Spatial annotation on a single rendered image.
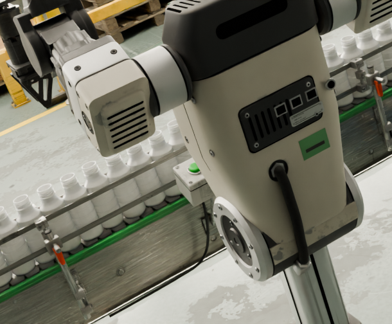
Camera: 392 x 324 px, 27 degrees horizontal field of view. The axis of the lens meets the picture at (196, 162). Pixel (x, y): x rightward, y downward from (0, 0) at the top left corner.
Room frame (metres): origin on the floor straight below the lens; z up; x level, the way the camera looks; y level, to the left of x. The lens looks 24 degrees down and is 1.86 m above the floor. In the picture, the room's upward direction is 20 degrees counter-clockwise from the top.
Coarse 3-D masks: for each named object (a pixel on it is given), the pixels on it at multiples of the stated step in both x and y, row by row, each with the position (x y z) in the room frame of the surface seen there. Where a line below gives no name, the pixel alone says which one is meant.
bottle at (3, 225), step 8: (0, 208) 1.71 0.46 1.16; (0, 216) 1.68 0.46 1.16; (0, 224) 1.68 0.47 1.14; (8, 224) 1.68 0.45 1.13; (16, 224) 1.69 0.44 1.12; (0, 232) 1.67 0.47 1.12; (8, 232) 1.67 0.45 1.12; (16, 240) 1.67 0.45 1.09; (24, 240) 1.69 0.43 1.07; (0, 248) 1.68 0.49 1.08; (8, 248) 1.66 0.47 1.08; (16, 248) 1.67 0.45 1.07; (24, 248) 1.68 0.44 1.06; (8, 256) 1.67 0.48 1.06; (16, 256) 1.66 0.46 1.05; (24, 256) 1.67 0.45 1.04; (8, 264) 1.68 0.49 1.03; (24, 264) 1.67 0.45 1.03; (32, 264) 1.68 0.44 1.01; (16, 272) 1.67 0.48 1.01; (24, 272) 1.66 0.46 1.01
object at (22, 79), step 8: (16, 72) 1.56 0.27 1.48; (32, 72) 1.56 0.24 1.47; (24, 80) 1.54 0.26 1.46; (32, 80) 1.55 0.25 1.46; (48, 80) 1.56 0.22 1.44; (32, 88) 1.55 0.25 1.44; (48, 88) 1.57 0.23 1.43; (40, 96) 1.56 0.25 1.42; (48, 96) 1.57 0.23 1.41; (48, 104) 1.57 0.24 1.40
